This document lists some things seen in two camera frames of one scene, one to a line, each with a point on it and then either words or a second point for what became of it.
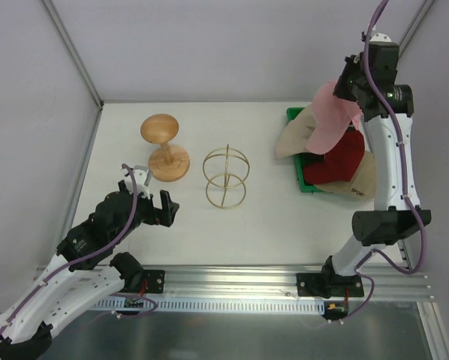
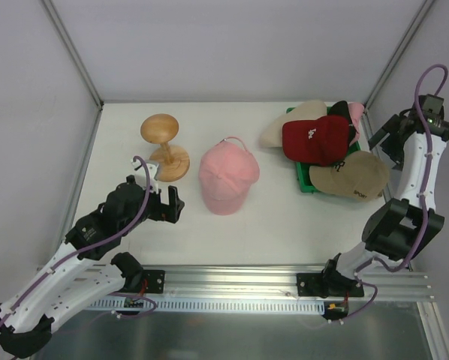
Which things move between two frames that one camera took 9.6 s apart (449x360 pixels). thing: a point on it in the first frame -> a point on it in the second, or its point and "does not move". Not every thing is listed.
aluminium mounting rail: (280, 281) does not move
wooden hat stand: (167, 163) does not move
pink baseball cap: (333, 114) -> (227, 171)
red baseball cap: (340, 164) -> (320, 141)
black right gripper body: (346, 83) -> (387, 135)
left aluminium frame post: (73, 54) does not move
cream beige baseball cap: (294, 137) -> (272, 136)
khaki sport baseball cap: (363, 183) does not move
